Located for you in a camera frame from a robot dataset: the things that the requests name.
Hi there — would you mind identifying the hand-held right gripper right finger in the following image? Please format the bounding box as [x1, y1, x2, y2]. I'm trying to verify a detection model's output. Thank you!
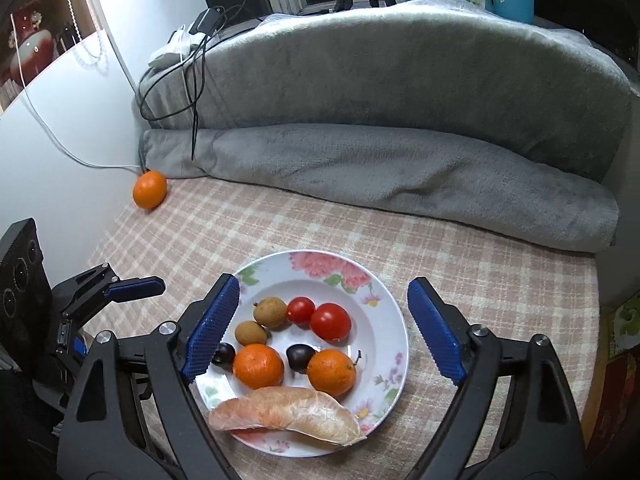
[406, 276, 587, 480]

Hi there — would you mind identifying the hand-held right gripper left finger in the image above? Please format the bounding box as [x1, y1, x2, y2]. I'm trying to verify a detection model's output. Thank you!
[56, 273, 241, 480]

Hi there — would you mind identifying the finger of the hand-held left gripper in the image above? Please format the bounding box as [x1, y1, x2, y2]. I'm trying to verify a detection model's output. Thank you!
[50, 261, 167, 333]

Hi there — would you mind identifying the dark grape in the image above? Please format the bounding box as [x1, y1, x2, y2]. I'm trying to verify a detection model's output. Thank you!
[211, 342, 236, 367]
[285, 343, 316, 374]

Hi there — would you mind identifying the brown longan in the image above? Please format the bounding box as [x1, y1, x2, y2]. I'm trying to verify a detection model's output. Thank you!
[234, 320, 270, 347]
[253, 297, 289, 329]

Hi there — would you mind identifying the white floral plate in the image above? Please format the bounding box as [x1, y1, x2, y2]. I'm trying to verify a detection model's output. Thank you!
[192, 249, 410, 459]

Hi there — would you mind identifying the small mandarin orange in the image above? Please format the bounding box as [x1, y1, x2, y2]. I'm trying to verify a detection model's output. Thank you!
[306, 349, 357, 396]
[232, 343, 285, 390]

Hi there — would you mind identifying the small red cherry tomato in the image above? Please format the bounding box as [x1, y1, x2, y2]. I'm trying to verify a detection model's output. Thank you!
[286, 296, 317, 325]

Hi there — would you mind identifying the large red cherry tomato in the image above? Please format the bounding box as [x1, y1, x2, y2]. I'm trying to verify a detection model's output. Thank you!
[309, 302, 352, 344]

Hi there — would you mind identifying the peeled pomelo segment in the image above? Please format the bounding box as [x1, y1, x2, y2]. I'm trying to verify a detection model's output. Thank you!
[207, 385, 368, 447]

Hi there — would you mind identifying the pink plaid bed sheet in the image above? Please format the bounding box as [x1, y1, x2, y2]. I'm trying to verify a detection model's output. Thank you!
[45, 174, 601, 480]

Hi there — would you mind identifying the large orange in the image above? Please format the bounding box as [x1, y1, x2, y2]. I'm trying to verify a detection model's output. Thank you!
[132, 170, 168, 211]

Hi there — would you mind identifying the colourful cardboard box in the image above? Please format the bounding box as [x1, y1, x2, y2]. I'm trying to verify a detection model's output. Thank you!
[584, 294, 640, 463]

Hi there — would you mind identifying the grey fleece blanket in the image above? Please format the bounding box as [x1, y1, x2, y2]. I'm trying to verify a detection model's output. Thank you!
[131, 0, 637, 254]

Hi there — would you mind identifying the white charger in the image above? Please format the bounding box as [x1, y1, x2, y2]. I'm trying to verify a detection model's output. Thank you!
[147, 25, 207, 69]

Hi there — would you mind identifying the red white ornament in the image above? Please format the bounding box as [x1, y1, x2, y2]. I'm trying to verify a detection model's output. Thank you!
[9, 7, 55, 81]

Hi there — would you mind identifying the black power adapter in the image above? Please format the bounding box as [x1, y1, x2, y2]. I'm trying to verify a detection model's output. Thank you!
[191, 6, 227, 35]

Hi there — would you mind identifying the white wall cable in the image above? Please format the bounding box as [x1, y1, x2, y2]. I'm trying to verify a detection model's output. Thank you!
[9, 10, 145, 170]

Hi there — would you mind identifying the black cable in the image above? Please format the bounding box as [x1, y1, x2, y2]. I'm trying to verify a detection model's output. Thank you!
[136, 0, 263, 162]

